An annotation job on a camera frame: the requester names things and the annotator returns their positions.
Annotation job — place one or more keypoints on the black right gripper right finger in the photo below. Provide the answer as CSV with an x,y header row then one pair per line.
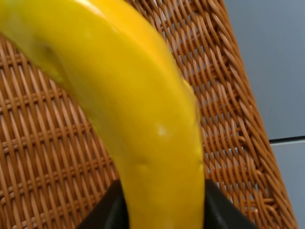
x,y
220,213

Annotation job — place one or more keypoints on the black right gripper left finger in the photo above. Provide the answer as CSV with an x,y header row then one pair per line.
x,y
110,212

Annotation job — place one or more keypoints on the yellow banana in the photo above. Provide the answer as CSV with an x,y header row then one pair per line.
x,y
119,69

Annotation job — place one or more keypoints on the brown wicker basket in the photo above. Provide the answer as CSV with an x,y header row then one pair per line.
x,y
55,168

